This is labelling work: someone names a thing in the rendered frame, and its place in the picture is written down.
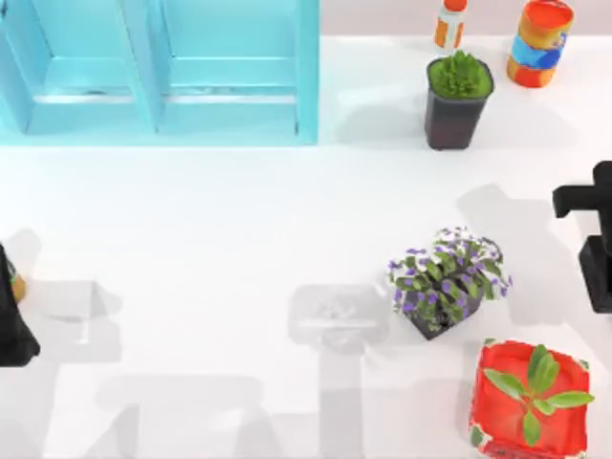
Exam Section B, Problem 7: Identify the black pot with purple flowers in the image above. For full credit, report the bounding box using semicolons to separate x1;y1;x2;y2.
385;225;514;342

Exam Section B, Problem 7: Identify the black pot with green plant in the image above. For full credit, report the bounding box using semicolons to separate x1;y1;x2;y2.
424;50;496;152

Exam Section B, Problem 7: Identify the orange and blue can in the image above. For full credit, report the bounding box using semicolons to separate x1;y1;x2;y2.
505;0;576;89

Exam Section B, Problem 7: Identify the red pot with green plant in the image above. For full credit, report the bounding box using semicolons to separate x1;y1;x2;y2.
467;338;597;459

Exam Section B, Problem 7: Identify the orange and white bottle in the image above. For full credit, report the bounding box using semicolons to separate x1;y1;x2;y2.
433;0;469;51

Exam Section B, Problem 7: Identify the light blue rack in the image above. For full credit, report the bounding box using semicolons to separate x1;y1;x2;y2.
0;0;320;147

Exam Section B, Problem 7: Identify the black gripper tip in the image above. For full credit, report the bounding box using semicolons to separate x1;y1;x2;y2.
0;243;42;369

